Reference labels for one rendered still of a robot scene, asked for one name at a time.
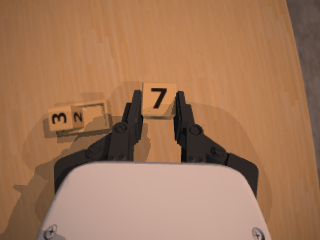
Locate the wooden tray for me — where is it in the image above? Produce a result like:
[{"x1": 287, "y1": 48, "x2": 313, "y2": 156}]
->
[{"x1": 59, "y1": 100, "x2": 113, "y2": 135}]

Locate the tan number cube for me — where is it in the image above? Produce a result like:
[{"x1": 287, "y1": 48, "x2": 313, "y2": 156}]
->
[
  {"x1": 47, "y1": 105, "x2": 85, "y2": 131},
  {"x1": 141, "y1": 82, "x2": 176, "y2": 120}
]

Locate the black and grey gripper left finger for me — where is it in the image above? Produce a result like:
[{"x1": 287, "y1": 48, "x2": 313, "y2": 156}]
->
[{"x1": 54, "y1": 90, "x2": 144, "y2": 194}]

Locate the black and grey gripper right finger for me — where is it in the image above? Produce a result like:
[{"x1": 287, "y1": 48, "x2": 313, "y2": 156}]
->
[{"x1": 173, "y1": 91, "x2": 259, "y2": 198}]

